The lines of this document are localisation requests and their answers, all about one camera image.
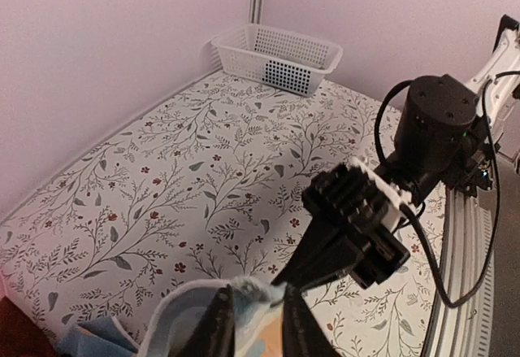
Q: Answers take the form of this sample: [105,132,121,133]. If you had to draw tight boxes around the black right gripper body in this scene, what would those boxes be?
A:
[302,163,410,289]

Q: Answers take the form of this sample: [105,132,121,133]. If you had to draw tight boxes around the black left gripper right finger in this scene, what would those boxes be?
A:
[282,285,337,357]

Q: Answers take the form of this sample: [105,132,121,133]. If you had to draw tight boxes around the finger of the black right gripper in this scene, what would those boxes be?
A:
[271,215,366,286]

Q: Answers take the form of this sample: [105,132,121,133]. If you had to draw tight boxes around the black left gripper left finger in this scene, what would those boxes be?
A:
[176,285,236,357]

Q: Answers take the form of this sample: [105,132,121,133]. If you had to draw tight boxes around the blue patterned towel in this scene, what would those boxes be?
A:
[57,276,286,356]

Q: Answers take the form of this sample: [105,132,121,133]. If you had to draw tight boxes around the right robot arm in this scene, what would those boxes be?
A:
[273,15,519,290]

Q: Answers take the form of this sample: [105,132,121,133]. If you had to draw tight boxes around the white plastic basket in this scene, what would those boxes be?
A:
[211,24,343,97]

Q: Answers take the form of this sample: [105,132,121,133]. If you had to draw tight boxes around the dark red towel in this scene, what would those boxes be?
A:
[1,297,58,357]

